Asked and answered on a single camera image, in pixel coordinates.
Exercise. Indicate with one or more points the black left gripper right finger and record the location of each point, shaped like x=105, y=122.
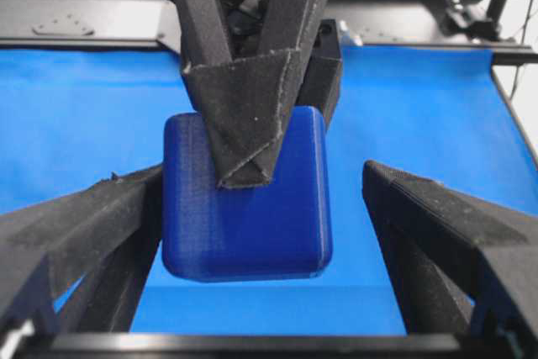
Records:
x=457, y=264

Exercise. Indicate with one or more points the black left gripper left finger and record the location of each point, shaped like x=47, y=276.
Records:
x=79, y=263

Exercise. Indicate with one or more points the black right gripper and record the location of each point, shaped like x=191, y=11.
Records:
x=246, y=65

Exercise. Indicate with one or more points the blue cube block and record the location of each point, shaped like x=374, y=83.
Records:
x=278, y=231

